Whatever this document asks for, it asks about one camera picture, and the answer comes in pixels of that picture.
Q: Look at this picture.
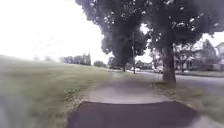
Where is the grass field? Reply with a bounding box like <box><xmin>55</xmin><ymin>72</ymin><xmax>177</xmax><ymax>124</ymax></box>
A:
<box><xmin>0</xmin><ymin>54</ymin><xmax>116</xmax><ymax>128</ymax></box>

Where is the round bush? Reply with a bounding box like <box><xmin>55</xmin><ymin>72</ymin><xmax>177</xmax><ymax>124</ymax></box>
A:
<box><xmin>92</xmin><ymin>60</ymin><xmax>107</xmax><ymax>69</ymax></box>

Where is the small tree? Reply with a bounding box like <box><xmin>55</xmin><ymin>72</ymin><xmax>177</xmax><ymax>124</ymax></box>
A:
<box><xmin>174</xmin><ymin>44</ymin><xmax>196</xmax><ymax>73</ymax></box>

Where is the grass verge strip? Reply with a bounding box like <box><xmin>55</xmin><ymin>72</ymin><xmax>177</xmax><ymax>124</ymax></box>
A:
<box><xmin>133</xmin><ymin>71</ymin><xmax>224</xmax><ymax>124</ymax></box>

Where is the building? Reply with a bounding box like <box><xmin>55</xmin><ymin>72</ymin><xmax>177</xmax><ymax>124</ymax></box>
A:
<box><xmin>193</xmin><ymin>41</ymin><xmax>224</xmax><ymax>72</ymax></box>

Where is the grey concrete sidewalk path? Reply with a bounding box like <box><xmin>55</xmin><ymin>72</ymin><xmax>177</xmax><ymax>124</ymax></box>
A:
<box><xmin>65</xmin><ymin>71</ymin><xmax>224</xmax><ymax>128</ymax></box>

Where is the grey asphalt road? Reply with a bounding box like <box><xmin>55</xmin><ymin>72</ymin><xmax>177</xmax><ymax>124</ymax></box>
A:
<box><xmin>146</xmin><ymin>70</ymin><xmax>224</xmax><ymax>96</ymax></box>

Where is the vehicle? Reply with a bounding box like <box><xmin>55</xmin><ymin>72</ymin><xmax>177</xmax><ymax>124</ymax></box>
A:
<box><xmin>153</xmin><ymin>65</ymin><xmax>165</xmax><ymax>74</ymax></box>

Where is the row of distant trees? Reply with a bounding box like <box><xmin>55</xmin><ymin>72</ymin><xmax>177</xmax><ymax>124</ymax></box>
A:
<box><xmin>63</xmin><ymin>52</ymin><xmax>92</xmax><ymax>66</ymax></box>

